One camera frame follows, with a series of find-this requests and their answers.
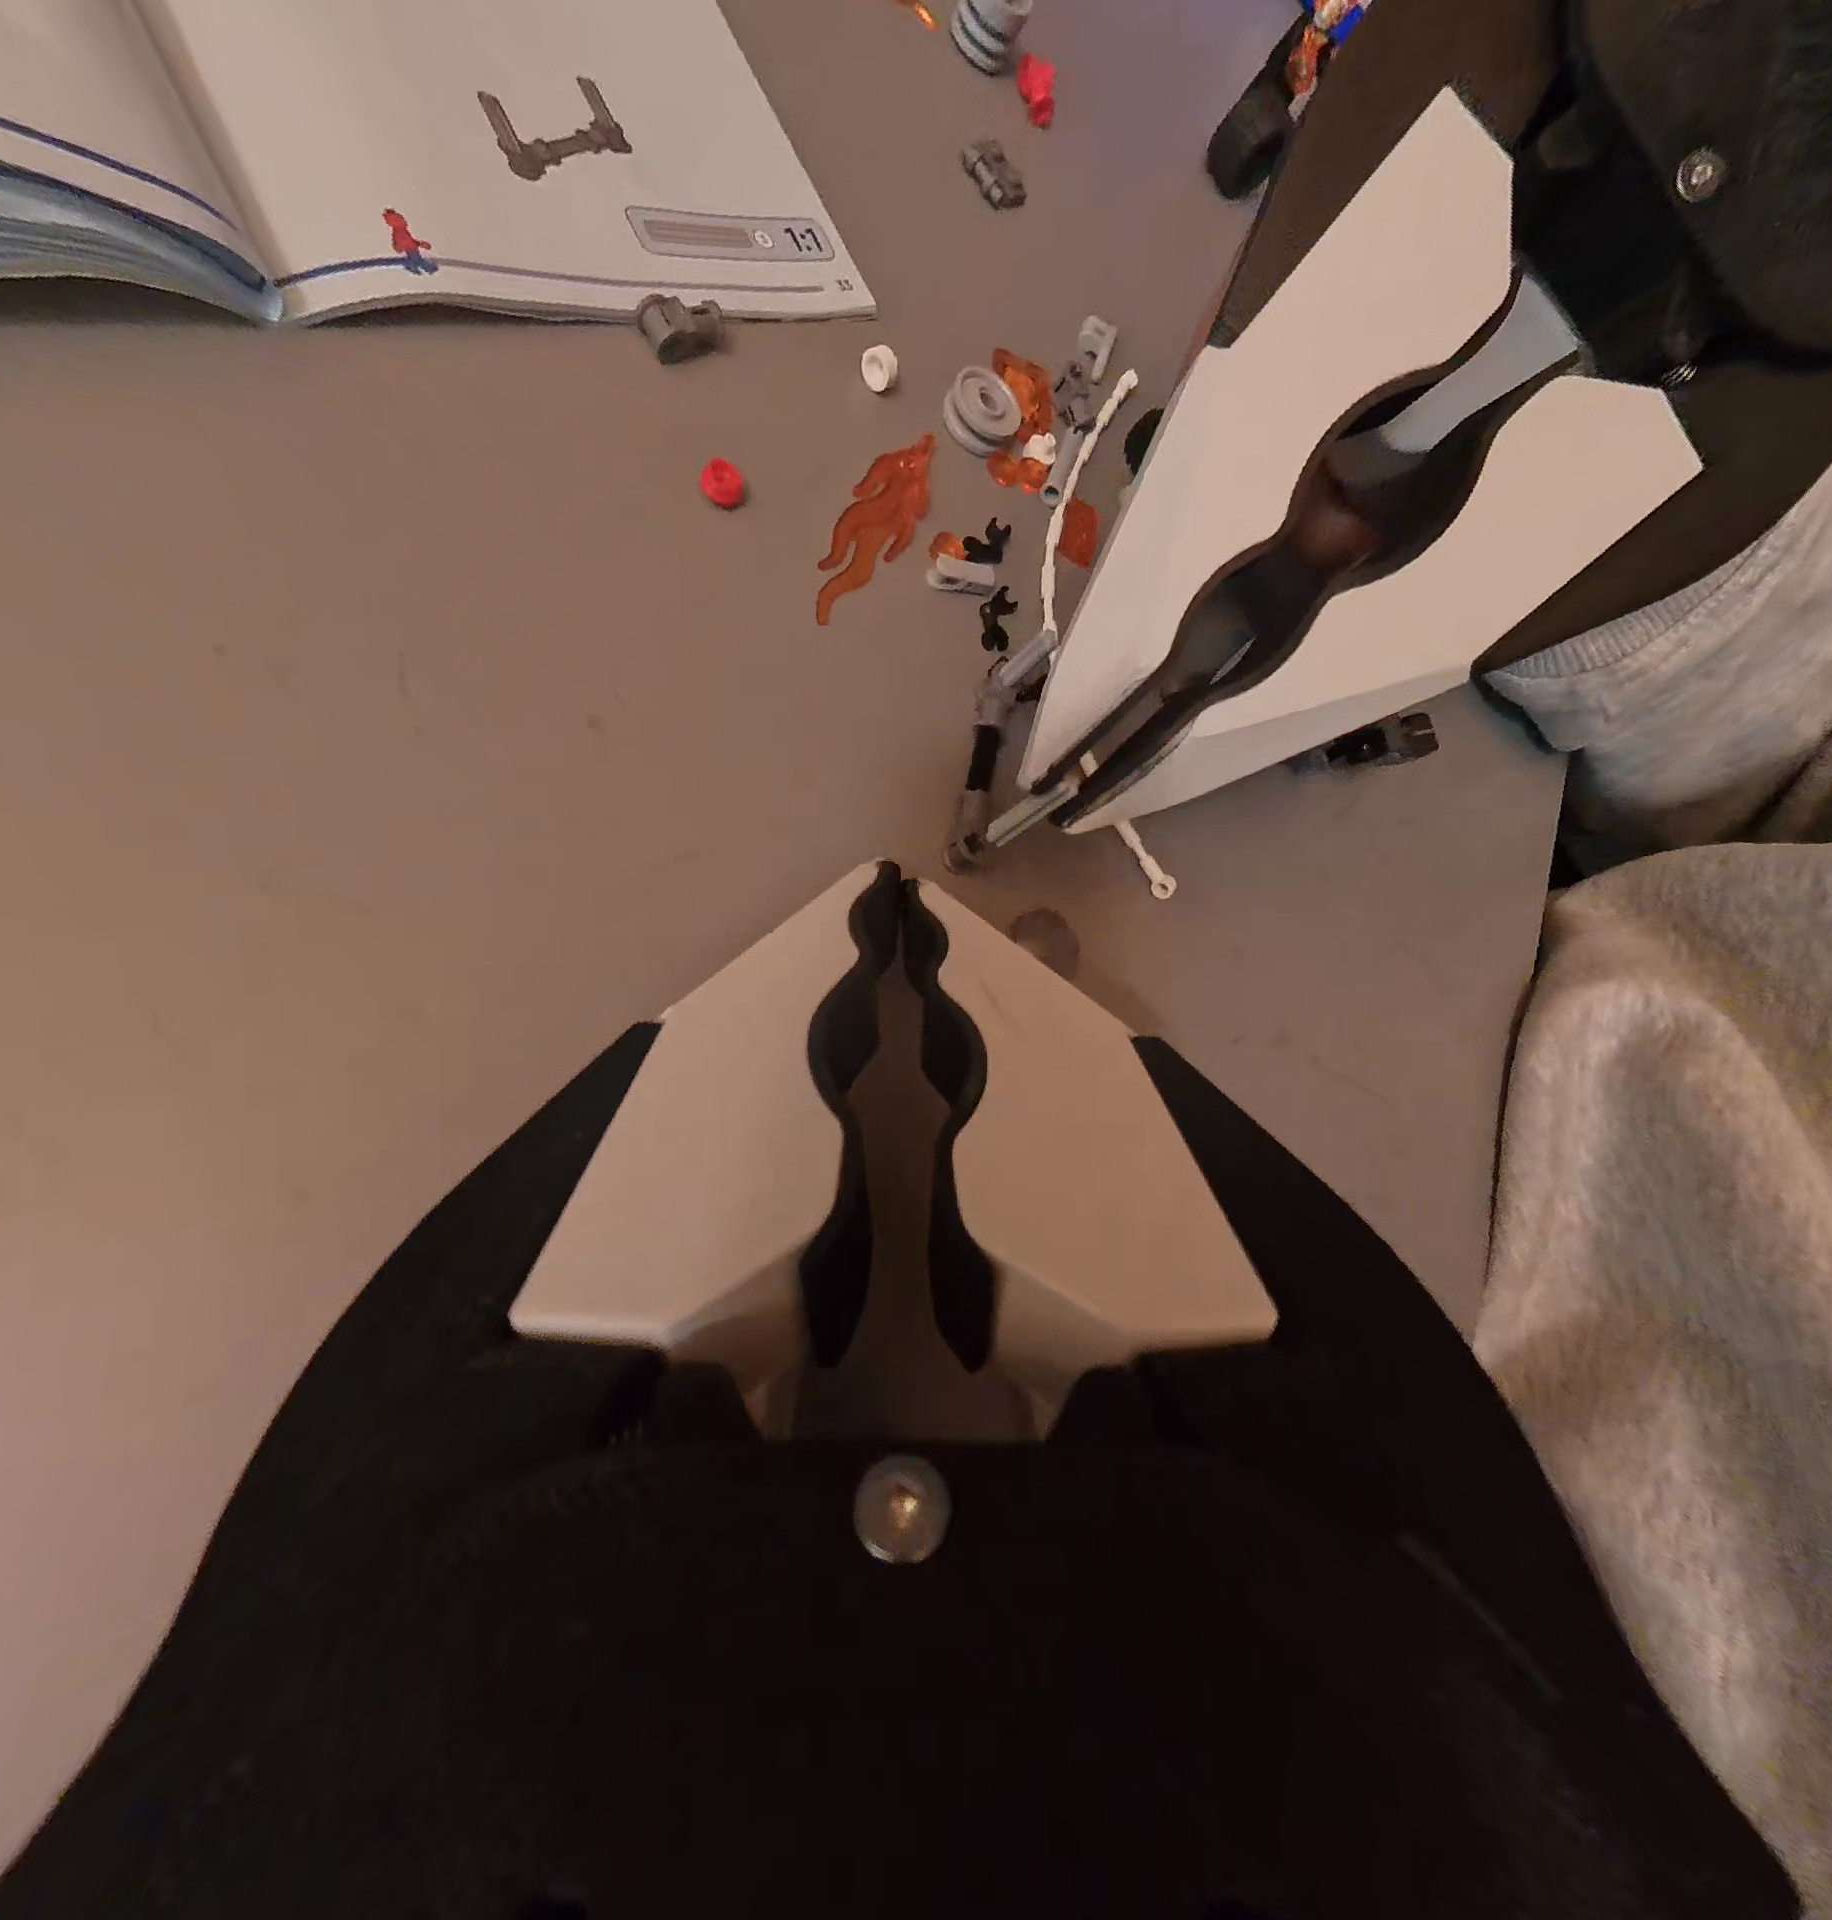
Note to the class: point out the grey ribbed lego wheel stack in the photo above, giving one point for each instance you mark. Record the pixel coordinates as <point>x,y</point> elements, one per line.
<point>988,30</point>

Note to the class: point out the black lego vehicle model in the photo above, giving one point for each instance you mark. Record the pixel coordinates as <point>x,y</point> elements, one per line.
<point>1380,740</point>

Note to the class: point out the grey lego dome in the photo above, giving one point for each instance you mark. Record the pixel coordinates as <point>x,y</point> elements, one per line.
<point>1043,937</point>

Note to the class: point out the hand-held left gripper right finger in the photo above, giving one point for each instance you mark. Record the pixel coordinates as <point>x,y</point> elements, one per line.
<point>1110,1200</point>

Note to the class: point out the person's right forearm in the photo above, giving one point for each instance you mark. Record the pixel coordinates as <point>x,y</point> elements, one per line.
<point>1680,706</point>

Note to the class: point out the lego instruction booklet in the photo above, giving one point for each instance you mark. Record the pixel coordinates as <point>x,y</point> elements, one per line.
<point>405,150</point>

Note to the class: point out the person's right hand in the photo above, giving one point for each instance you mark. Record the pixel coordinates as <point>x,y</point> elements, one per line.
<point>1328,526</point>

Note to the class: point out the white flexible lego whip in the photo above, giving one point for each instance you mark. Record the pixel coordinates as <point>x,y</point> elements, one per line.
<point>1048,585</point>

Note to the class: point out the small red lego piece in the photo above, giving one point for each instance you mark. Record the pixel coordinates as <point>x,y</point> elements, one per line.
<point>1035,86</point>

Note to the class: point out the light grey lego pin connector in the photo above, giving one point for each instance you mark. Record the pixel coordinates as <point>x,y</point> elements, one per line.
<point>958,572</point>

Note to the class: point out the grey lego pulley wheel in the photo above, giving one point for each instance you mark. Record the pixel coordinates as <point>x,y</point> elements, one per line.
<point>980,408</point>

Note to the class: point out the grey lego connector rod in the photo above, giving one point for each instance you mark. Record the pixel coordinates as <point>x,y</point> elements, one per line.
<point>982,758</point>

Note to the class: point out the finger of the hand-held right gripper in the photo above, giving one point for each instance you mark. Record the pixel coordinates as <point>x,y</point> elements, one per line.
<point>1456,570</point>
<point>1275,390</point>

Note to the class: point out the dark grey lego connector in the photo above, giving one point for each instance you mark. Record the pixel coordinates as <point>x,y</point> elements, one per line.
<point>679,327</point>
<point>992,173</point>

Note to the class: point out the red round lego stud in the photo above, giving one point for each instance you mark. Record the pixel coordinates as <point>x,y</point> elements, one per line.
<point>722,482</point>

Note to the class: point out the black lego tire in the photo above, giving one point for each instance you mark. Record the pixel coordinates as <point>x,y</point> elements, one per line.
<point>1141,438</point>

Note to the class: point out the white lego stud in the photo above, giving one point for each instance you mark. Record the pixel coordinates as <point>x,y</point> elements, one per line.
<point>880,368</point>

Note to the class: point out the grey lego technic bar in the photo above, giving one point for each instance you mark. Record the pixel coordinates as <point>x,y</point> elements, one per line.
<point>1030,815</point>

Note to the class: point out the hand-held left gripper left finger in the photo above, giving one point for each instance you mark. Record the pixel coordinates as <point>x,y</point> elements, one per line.
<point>676,1186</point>

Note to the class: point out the blue red lego minifigure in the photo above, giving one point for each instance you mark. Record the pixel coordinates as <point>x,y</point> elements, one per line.
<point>1334,16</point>

